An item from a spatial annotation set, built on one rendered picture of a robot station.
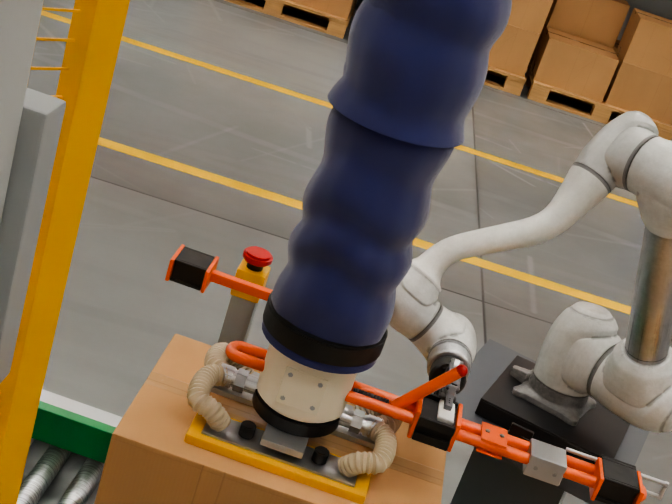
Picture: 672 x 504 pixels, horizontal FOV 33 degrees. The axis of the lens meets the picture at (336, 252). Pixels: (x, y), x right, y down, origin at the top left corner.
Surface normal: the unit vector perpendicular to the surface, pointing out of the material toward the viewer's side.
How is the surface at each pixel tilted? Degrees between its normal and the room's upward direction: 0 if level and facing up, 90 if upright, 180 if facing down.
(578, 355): 82
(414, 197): 82
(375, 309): 73
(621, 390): 110
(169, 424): 0
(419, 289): 57
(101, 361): 0
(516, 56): 90
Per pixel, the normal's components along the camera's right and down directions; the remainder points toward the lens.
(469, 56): 0.64, 0.25
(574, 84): -0.12, 0.38
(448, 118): 0.48, 0.66
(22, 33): 0.95, 0.33
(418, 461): 0.29, -0.87
